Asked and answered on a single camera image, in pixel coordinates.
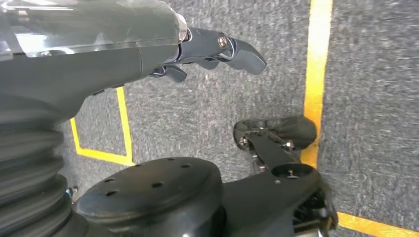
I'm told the black caster wheel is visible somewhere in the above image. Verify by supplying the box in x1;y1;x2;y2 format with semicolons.
233;115;318;172

